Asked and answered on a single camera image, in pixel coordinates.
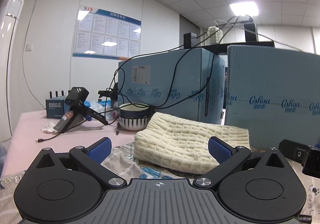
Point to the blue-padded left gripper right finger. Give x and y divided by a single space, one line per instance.
230 159

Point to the blue cardboard box left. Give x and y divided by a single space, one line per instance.
184 83

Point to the black handheld camera device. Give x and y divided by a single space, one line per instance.
76 102

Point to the wall notice board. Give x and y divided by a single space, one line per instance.
107 35

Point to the crumpled white tissue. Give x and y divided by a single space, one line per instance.
49 128

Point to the blue cardboard box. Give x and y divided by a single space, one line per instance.
274 93
184 83

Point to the white knitted item on boxes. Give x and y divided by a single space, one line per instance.
215 35

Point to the striped ceramic bowl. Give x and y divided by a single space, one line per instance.
134 116

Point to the blue cardboard box right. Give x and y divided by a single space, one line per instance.
274 93

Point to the white air conditioner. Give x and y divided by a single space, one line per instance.
10 12

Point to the small dark blue box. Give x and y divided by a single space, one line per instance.
55 105

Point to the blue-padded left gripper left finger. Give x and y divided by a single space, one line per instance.
89 160

